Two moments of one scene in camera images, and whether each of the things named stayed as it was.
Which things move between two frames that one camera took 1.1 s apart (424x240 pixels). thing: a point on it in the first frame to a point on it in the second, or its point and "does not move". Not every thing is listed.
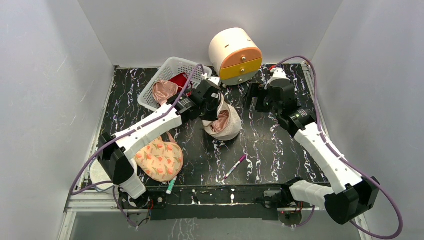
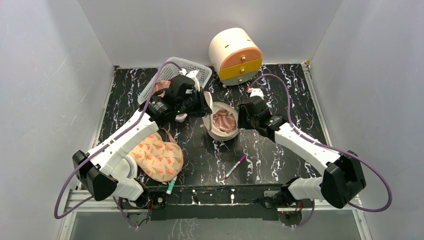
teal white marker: (169, 190) does not move
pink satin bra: (162, 90) does not move
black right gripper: (259, 98) to (244, 115)
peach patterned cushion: (160, 161) does not move
